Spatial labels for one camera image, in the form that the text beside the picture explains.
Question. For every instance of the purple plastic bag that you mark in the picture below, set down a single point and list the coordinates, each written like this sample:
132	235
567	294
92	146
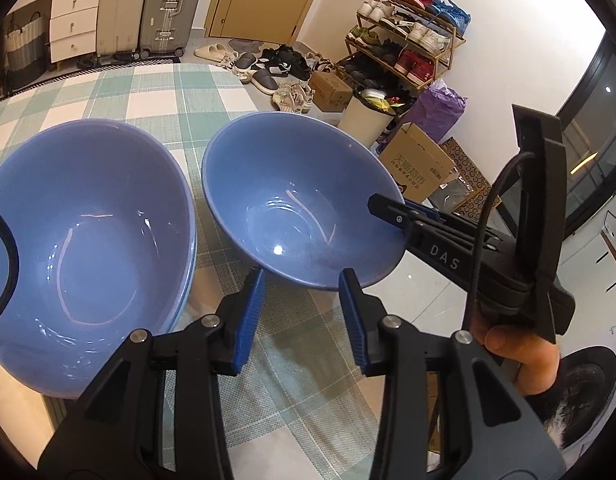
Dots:
437	110

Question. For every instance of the silver suitcase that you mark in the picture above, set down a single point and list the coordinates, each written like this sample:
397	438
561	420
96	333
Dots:
173	10

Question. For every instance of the black and white rug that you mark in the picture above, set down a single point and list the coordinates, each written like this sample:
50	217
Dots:
138	61

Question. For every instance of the woven laundry basket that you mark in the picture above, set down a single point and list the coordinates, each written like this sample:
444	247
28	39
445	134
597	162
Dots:
23	55

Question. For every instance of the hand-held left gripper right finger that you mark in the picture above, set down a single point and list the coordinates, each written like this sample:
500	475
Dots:
355	325

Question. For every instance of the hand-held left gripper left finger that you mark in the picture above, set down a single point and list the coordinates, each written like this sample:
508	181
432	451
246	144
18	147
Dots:
248	320

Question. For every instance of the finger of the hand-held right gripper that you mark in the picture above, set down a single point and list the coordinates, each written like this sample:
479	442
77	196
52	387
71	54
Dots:
427	245
432	211

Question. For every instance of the beige suitcase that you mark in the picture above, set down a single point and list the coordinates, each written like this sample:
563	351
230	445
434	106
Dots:
123	10

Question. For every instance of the shoe rack with shoes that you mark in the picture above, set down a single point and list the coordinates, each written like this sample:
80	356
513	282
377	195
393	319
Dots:
407	35

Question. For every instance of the small cardboard box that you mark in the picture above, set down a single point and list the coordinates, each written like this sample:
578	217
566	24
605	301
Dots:
330	90

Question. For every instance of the teal plaid tablecloth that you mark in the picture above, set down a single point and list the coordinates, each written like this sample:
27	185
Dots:
298	410

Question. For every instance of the pile of shoes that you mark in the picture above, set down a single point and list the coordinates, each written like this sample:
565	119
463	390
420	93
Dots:
278	70

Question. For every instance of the white trash bin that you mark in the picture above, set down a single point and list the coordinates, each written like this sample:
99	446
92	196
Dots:
363	120

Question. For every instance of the brown patterned paper bag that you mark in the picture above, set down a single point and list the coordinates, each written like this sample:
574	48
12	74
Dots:
467	185

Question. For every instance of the white dresser with drawers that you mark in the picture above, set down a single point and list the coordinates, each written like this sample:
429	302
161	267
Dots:
73	25

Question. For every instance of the washing machine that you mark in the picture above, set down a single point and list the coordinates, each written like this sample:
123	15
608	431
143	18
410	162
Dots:
587	385

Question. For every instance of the person's right hand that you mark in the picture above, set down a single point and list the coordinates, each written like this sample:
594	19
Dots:
517	355

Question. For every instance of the wooden door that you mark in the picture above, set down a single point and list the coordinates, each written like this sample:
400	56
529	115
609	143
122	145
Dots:
263	0

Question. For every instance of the large open cardboard box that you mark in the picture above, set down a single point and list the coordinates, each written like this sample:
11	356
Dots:
417	165

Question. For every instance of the dark framed glass door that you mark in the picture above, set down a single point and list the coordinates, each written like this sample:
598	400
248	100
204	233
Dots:
587	125

